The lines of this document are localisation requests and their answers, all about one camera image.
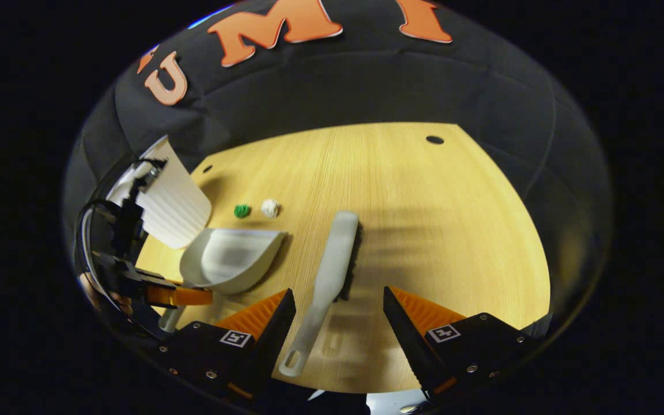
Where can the white ribbed garbage bin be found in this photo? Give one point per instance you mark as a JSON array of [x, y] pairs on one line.
[[173, 207]]

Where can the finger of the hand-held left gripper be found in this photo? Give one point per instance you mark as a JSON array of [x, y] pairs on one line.
[[130, 276]]

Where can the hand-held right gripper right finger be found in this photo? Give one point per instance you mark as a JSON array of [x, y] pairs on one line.
[[407, 340]]

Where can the white dustpan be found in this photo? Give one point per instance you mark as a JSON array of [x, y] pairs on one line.
[[234, 259]]

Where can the white paper ball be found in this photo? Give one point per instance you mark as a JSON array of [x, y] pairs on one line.
[[270, 208]]

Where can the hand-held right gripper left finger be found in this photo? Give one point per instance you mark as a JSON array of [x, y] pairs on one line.
[[268, 346]]

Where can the green paper ball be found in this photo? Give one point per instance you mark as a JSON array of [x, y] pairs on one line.
[[242, 211]]

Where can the small white broom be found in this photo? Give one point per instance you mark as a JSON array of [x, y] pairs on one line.
[[332, 265]]

